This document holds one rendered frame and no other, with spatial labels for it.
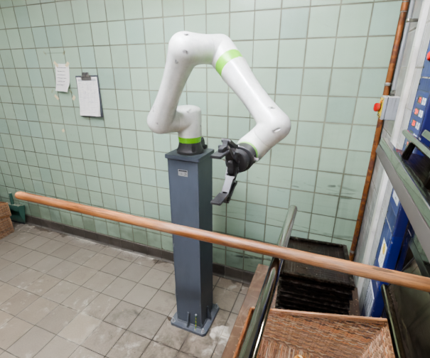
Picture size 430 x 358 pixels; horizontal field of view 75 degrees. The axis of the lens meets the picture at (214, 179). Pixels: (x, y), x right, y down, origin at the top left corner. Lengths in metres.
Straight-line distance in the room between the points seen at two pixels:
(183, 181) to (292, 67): 0.92
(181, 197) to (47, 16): 1.84
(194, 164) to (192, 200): 0.21
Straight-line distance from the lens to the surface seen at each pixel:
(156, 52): 2.16
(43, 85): 2.95
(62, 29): 2.70
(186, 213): 1.61
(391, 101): 1.49
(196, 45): 1.16
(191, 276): 1.85
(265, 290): 0.67
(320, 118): 1.84
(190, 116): 1.45
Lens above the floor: 1.62
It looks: 21 degrees down
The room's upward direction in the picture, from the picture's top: straight up
